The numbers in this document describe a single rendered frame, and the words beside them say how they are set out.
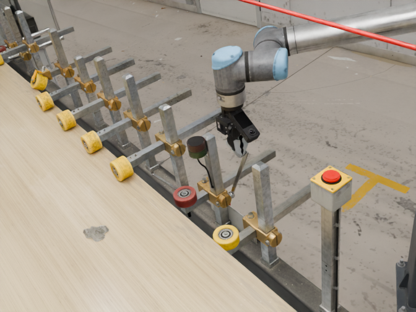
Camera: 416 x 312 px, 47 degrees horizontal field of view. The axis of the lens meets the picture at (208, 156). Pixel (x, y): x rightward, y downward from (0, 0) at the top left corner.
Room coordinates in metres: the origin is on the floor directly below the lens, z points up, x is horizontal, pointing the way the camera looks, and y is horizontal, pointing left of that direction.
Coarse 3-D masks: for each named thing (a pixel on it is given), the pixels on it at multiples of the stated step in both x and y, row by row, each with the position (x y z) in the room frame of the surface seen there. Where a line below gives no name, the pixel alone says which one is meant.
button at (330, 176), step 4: (324, 172) 0.87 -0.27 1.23; (328, 172) 0.86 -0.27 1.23; (332, 172) 0.86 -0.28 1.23; (336, 172) 0.86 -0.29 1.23; (324, 176) 0.85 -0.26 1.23; (328, 176) 0.85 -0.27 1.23; (332, 176) 0.85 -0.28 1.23; (336, 176) 0.84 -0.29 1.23; (324, 180) 0.85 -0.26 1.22; (328, 180) 0.84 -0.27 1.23; (332, 180) 0.84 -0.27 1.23; (336, 180) 0.84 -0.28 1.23
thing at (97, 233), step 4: (88, 228) 1.17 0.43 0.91; (92, 228) 1.16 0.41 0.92; (96, 228) 1.17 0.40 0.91; (100, 228) 1.16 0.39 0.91; (104, 228) 1.16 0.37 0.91; (84, 232) 1.16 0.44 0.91; (88, 232) 1.16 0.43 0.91; (92, 232) 1.16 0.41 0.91; (96, 232) 1.14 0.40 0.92; (100, 232) 1.15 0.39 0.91; (104, 232) 1.15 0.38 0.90; (88, 236) 1.14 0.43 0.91; (92, 236) 1.14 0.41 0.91; (96, 236) 1.13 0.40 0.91; (100, 236) 1.13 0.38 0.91; (104, 236) 1.13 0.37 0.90; (96, 240) 1.12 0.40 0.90
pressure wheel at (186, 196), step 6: (186, 186) 1.30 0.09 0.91; (174, 192) 1.28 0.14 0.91; (180, 192) 1.28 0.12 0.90; (186, 192) 1.27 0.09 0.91; (192, 192) 1.26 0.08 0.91; (174, 198) 1.25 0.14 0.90; (180, 198) 1.24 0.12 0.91; (186, 198) 1.24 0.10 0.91; (192, 198) 1.24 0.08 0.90; (180, 204) 1.23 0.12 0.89; (186, 204) 1.23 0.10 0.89; (192, 204) 1.23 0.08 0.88
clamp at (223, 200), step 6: (198, 186) 1.35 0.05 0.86; (204, 186) 1.32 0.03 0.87; (210, 192) 1.29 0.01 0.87; (222, 192) 1.28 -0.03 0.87; (210, 198) 1.29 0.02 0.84; (216, 198) 1.26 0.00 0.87; (222, 198) 1.25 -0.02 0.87; (228, 198) 1.26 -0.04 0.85; (216, 204) 1.25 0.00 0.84; (222, 204) 1.24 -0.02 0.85; (228, 204) 1.26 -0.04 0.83
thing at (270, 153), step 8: (264, 152) 1.47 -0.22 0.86; (272, 152) 1.46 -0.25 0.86; (256, 160) 1.43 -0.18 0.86; (264, 160) 1.44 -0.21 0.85; (248, 168) 1.40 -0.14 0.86; (224, 176) 1.37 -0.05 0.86; (232, 176) 1.36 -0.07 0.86; (240, 176) 1.38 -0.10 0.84; (224, 184) 1.34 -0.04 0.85; (200, 192) 1.31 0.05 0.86; (200, 200) 1.28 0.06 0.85; (184, 208) 1.24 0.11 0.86; (192, 208) 1.26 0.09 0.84
